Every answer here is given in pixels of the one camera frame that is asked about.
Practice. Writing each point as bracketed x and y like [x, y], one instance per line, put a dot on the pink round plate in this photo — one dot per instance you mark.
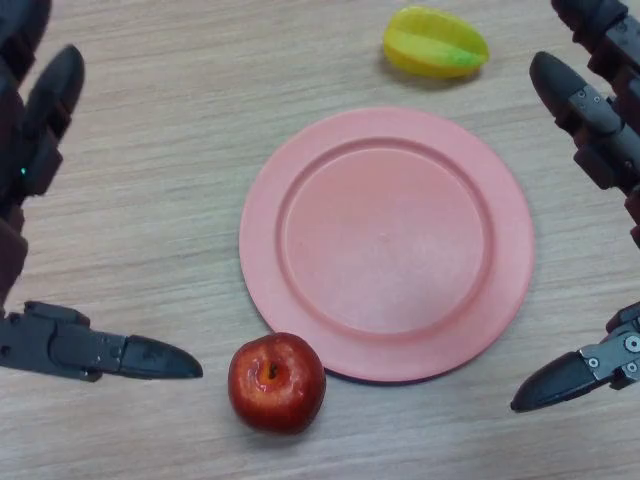
[385, 245]

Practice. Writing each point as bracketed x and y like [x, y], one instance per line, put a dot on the yellow green starfruit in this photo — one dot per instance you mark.
[430, 45]

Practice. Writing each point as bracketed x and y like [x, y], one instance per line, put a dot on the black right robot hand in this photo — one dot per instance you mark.
[607, 125]

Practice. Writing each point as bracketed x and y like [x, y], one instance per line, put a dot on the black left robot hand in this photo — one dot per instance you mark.
[35, 150]

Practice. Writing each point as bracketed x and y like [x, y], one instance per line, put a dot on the red apple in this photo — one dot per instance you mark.
[280, 395]

